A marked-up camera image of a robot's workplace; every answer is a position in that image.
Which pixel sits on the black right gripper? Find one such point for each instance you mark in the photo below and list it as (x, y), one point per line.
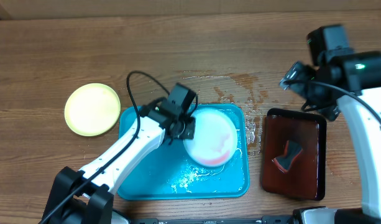
(328, 110)

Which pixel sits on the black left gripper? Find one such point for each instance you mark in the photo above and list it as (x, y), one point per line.
(189, 133)

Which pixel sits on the light blue plate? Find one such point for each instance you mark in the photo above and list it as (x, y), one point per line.
(215, 138)

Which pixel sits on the yellow plate with ketchup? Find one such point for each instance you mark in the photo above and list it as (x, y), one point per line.
(92, 109)

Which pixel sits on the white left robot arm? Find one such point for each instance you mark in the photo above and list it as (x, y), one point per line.
(86, 196)

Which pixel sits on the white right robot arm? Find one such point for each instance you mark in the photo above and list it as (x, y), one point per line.
(342, 81)

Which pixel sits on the teal plastic tray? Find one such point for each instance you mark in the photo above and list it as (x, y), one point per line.
(169, 173)

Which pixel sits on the dark brown tray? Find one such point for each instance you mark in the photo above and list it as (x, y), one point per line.
(306, 178)

